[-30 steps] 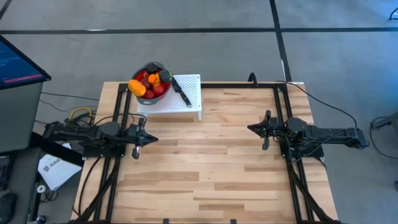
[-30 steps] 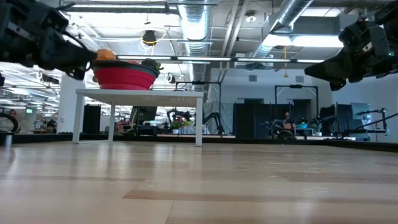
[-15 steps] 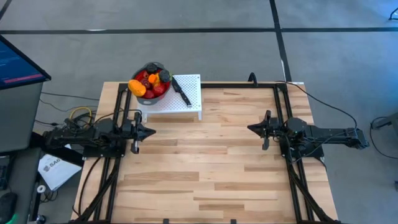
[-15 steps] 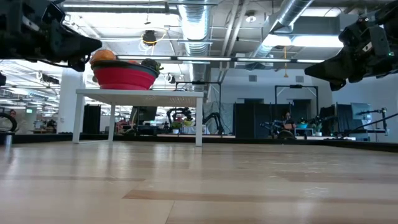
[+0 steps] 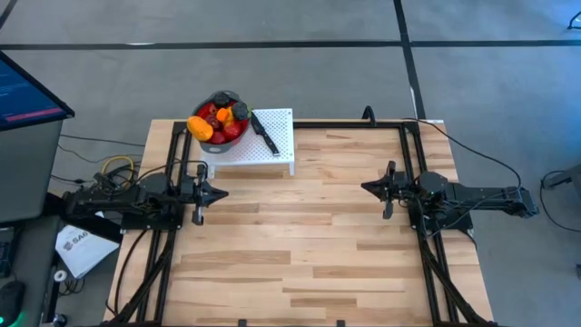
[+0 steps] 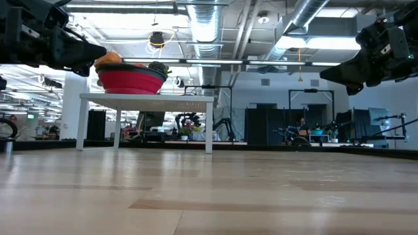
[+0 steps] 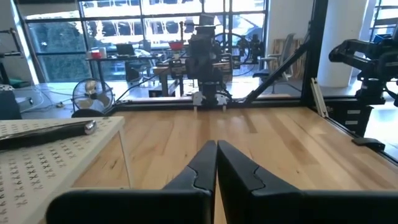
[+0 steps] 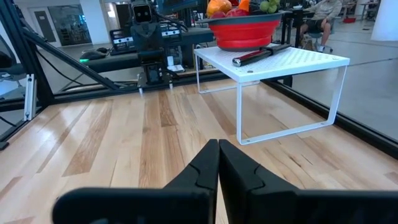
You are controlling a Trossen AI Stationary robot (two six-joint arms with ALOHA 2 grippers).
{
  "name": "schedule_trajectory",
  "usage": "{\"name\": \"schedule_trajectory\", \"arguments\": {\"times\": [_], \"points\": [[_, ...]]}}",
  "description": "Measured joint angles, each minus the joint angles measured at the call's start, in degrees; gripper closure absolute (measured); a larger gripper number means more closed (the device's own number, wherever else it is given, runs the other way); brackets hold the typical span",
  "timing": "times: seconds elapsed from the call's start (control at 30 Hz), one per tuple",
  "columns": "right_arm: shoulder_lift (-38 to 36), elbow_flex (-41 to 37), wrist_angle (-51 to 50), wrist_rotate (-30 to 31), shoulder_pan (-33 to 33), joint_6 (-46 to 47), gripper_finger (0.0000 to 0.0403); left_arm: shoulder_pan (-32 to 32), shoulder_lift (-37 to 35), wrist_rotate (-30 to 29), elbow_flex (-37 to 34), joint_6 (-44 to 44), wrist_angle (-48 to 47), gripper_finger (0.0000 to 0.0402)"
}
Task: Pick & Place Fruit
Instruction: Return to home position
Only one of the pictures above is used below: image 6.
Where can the white background monitor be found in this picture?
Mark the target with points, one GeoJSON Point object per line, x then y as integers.
{"type": "Point", "coordinates": [379, 115]}

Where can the black partition panel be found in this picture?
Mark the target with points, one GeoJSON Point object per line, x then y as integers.
{"type": "Point", "coordinates": [261, 127]}

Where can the black camera stand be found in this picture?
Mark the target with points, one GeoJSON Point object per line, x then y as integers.
{"type": "Point", "coordinates": [404, 127]}

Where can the person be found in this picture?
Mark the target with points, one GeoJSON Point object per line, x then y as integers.
{"type": "Point", "coordinates": [302, 125]}
{"type": "Point", "coordinates": [14, 121]}

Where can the black background robot arm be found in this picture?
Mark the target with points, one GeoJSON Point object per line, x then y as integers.
{"type": "Point", "coordinates": [227, 125]}
{"type": "Point", "coordinates": [187, 119]}

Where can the dark background monitor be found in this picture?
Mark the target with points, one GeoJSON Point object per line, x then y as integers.
{"type": "Point", "coordinates": [151, 119]}

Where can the black aluminium table frame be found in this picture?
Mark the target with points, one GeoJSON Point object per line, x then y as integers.
{"type": "Point", "coordinates": [261, 147]}

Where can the white perforated metal rack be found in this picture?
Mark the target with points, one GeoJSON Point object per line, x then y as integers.
{"type": "Point", "coordinates": [147, 102]}

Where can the long ceiling light strip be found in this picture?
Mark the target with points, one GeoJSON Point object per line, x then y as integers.
{"type": "Point", "coordinates": [212, 61]}

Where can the dark fruit with green calyx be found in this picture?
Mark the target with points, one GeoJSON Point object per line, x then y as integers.
{"type": "Point", "coordinates": [158, 67]}

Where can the black background cabinet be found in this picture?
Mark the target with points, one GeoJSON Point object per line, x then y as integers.
{"type": "Point", "coordinates": [96, 125]}

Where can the orange mango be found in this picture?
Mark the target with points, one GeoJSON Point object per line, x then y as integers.
{"type": "Point", "coordinates": [109, 58]}

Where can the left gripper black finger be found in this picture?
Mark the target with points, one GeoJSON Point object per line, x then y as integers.
{"type": "Point", "coordinates": [81, 72]}
{"type": "Point", "coordinates": [75, 52]}

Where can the silver ceiling duct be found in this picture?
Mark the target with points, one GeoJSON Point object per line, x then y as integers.
{"type": "Point", "coordinates": [205, 26]}
{"type": "Point", "coordinates": [303, 13]}

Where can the red collapsible bowl grey rim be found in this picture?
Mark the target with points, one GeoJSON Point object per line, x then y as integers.
{"type": "Point", "coordinates": [130, 81]}

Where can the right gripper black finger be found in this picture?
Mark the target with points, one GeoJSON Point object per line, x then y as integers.
{"type": "Point", "coordinates": [352, 72]}
{"type": "Point", "coordinates": [355, 89]}

